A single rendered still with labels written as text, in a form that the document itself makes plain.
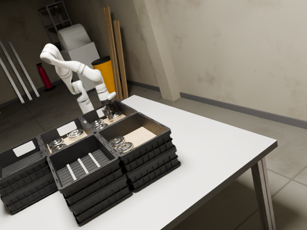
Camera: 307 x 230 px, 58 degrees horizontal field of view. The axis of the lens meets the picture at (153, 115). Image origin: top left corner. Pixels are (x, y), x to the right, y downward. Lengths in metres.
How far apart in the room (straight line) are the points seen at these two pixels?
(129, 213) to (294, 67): 1.99
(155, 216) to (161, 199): 0.11
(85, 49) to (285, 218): 4.90
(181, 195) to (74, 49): 4.90
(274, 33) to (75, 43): 4.16
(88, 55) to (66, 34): 0.56
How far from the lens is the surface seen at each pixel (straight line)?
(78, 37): 6.04
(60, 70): 2.01
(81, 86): 2.19
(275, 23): 2.76
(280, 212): 2.18
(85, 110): 2.26
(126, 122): 1.72
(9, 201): 1.78
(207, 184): 1.38
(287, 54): 2.78
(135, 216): 1.34
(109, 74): 5.24
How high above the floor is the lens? 1.58
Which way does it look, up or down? 24 degrees down
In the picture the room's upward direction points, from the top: 18 degrees counter-clockwise
